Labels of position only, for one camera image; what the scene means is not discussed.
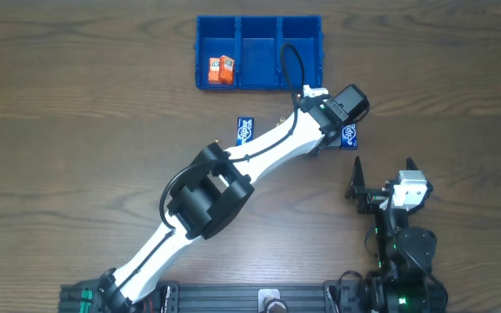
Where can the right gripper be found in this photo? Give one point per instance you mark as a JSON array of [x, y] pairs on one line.
[[372, 201]]

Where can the blue candy pack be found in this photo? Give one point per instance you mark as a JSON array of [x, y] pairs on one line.
[[349, 137], [245, 129]]

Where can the orange candy box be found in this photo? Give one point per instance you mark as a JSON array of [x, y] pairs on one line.
[[214, 71], [227, 71]]

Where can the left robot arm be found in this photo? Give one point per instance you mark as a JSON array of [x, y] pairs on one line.
[[276, 148]]

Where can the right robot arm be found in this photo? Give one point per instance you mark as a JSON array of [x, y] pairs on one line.
[[416, 248]]

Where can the blue tray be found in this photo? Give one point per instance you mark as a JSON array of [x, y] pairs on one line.
[[259, 56]]

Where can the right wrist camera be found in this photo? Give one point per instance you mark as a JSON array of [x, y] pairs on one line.
[[409, 187]]

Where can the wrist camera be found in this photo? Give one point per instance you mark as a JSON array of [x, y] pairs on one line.
[[409, 187], [315, 91]]

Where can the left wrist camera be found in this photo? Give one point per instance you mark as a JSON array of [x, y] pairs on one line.
[[315, 91]]

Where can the mounting rail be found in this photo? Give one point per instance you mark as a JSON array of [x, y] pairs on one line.
[[224, 297]]

